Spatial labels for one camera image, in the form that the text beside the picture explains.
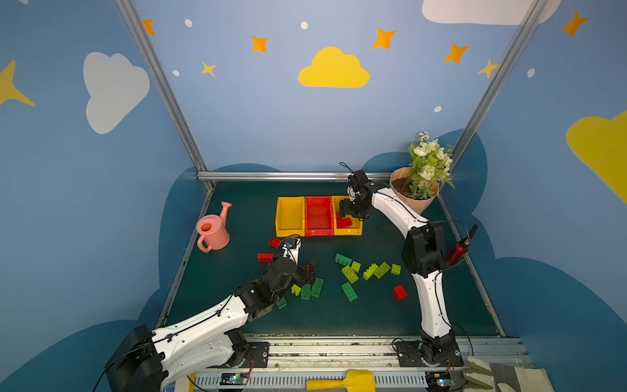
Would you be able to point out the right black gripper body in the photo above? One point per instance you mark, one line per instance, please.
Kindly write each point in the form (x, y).
(348, 209)

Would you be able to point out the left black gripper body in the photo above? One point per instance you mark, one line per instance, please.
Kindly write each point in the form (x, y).
(304, 271)

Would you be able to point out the dark green lego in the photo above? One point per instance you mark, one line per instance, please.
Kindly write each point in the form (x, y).
(349, 291)
(317, 288)
(305, 293)
(282, 303)
(343, 260)

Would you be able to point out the small red lego brick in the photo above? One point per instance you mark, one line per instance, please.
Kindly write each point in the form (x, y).
(275, 243)

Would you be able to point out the dark green lego top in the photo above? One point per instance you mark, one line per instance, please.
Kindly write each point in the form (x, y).
(343, 260)

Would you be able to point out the red lego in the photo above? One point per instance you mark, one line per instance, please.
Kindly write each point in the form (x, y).
(400, 293)
(343, 222)

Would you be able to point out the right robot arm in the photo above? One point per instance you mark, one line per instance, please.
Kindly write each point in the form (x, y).
(423, 256)

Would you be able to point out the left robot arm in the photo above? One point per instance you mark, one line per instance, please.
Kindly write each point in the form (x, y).
(149, 360)

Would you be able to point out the dark green lego upright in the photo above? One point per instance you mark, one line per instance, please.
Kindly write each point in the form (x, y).
(305, 293)

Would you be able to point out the dark green lego tilted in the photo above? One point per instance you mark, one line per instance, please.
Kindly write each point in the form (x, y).
(317, 288)

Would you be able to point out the right yellow bin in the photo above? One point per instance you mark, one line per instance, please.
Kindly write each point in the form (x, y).
(357, 227)

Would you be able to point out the yellow bin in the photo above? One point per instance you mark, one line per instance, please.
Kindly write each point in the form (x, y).
(290, 217)
(357, 227)

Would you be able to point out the red middle bin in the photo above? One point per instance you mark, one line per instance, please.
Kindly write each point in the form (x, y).
(318, 216)

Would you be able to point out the left yellow bin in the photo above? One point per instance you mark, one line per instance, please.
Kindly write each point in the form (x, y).
(290, 217)

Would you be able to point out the beige ribbed flower pot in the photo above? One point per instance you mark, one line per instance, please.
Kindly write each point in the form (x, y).
(400, 185)

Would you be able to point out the lime long lego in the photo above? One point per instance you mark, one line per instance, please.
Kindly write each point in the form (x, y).
(349, 274)

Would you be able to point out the white artificial flower plant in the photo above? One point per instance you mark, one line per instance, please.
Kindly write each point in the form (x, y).
(430, 162)

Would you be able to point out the pink watering can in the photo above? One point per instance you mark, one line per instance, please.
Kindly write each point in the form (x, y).
(213, 234)

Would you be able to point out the lime lego tilted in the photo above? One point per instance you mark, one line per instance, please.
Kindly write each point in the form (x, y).
(369, 272)

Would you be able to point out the left circuit board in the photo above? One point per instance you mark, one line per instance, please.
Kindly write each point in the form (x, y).
(234, 379)

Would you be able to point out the circuit board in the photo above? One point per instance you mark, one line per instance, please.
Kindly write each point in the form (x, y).
(234, 379)
(439, 382)

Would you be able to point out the yellow toy shovel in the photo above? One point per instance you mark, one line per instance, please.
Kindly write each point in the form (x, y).
(354, 381)

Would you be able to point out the right circuit board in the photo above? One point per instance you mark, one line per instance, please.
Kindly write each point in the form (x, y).
(439, 382)

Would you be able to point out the grey work glove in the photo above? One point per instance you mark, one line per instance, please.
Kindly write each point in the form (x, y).
(483, 376)

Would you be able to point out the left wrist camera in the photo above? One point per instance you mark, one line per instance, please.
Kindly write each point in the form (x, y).
(291, 247)

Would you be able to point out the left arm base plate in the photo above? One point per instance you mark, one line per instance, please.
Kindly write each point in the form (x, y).
(253, 354)

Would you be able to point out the aluminium back rail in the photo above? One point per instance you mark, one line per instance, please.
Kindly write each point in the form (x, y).
(273, 176)

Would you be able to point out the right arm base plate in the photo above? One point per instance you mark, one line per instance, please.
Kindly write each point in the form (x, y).
(419, 354)

